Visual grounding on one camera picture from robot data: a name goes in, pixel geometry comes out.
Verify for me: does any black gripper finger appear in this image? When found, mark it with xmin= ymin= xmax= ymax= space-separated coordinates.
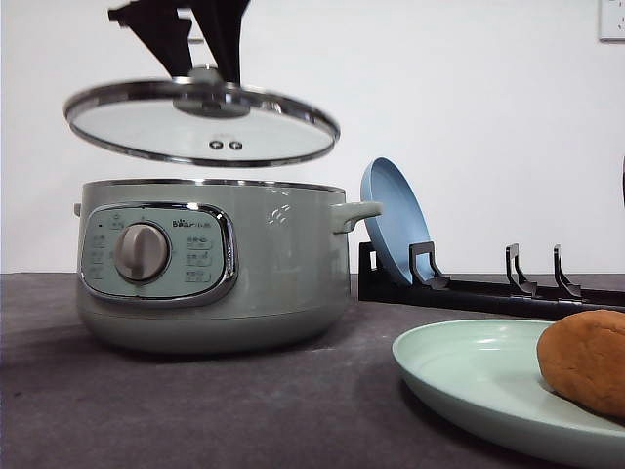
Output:
xmin=189 ymin=0 xmax=250 ymax=85
xmin=108 ymin=0 xmax=195 ymax=78

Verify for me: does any glass pot lid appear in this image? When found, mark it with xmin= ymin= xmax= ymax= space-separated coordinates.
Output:
xmin=64 ymin=66 xmax=340 ymax=166

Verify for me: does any green plate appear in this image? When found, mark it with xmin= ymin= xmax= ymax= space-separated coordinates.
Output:
xmin=393 ymin=320 xmax=625 ymax=462

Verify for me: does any brown potato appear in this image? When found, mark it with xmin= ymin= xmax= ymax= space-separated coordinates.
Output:
xmin=536 ymin=309 xmax=625 ymax=419

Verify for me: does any green electric steamer pot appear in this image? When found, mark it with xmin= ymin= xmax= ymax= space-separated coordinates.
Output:
xmin=73 ymin=178 xmax=384 ymax=353

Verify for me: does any blue plate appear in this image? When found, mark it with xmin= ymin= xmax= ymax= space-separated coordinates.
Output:
xmin=360 ymin=157 xmax=435 ymax=282

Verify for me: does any black plate rack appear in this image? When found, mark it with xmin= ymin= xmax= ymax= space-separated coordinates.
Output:
xmin=358 ymin=241 xmax=625 ymax=320

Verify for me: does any grey table mat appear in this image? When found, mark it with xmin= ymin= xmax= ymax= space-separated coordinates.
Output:
xmin=0 ymin=273 xmax=581 ymax=469

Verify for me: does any white wall socket right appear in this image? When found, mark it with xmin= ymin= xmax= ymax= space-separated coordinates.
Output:
xmin=593 ymin=0 xmax=625 ymax=47

